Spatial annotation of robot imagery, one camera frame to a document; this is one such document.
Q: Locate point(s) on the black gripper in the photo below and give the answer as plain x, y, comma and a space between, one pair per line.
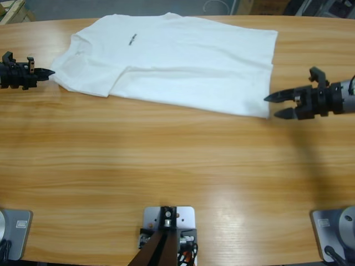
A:
319, 101
16, 77

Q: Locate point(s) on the white t-shirt with small print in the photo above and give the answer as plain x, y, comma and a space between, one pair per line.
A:
180, 61

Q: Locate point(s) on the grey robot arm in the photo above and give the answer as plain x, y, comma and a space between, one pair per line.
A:
349, 94

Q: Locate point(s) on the wooden crate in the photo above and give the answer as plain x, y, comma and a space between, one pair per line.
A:
11, 11

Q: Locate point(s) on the dark machinery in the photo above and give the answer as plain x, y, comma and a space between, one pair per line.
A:
319, 7

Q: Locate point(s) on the brown cardboard box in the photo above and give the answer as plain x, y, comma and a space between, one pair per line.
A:
244, 5

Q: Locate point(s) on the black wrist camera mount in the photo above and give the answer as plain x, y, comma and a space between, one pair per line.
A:
319, 76
7, 58

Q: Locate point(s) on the grey base plate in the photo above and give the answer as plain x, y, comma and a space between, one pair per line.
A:
332, 230
16, 232

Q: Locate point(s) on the white mount block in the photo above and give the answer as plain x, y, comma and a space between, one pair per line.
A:
186, 219

